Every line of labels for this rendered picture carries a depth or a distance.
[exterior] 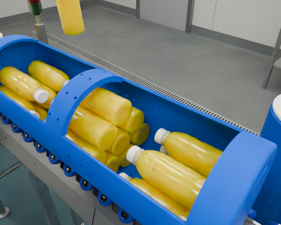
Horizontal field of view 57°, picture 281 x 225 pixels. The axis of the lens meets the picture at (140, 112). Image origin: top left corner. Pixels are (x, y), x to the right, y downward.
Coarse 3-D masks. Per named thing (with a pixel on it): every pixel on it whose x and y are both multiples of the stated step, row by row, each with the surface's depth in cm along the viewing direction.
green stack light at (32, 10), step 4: (28, 4) 132; (32, 4) 130; (36, 4) 131; (40, 4) 133; (32, 8) 132; (36, 8) 132; (40, 8) 133; (32, 12) 133; (36, 12) 133; (40, 12) 134
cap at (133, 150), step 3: (132, 147) 58; (135, 147) 58; (138, 147) 59; (129, 150) 58; (132, 150) 58; (135, 150) 58; (129, 153) 58; (132, 153) 58; (126, 156) 58; (129, 156) 58; (132, 156) 57; (129, 159) 58
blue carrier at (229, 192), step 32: (0, 64) 89; (64, 64) 97; (0, 96) 76; (64, 96) 62; (128, 96) 81; (160, 96) 64; (32, 128) 69; (64, 128) 61; (160, 128) 77; (192, 128) 69; (224, 128) 59; (64, 160) 65; (96, 160) 55; (224, 160) 43; (256, 160) 43; (128, 192) 50; (224, 192) 41; (256, 192) 55; (160, 224) 47; (192, 224) 42; (224, 224) 40
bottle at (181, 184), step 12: (144, 156) 55; (156, 156) 54; (168, 156) 55; (144, 168) 54; (156, 168) 52; (168, 168) 52; (180, 168) 51; (156, 180) 52; (168, 180) 50; (180, 180) 50; (192, 180) 49; (204, 180) 49; (168, 192) 51; (180, 192) 49; (192, 192) 48; (180, 204) 51; (192, 204) 48
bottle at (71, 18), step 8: (56, 0) 80; (64, 0) 78; (72, 0) 79; (64, 8) 80; (72, 8) 80; (80, 8) 83; (64, 16) 81; (72, 16) 82; (80, 16) 84; (64, 24) 83; (72, 24) 83; (80, 24) 85; (64, 32) 86; (72, 32) 85; (80, 32) 86
